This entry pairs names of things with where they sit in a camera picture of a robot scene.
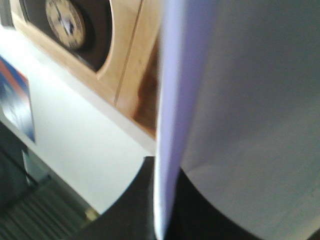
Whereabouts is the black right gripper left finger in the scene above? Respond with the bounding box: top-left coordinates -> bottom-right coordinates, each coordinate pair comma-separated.
77,156 -> 156,240

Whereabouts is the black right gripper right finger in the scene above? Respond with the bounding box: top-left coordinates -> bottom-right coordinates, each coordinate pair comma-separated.
165,169 -> 258,240

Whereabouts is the white paper sheet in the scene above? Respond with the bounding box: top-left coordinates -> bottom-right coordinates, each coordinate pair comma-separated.
153,0 -> 320,240

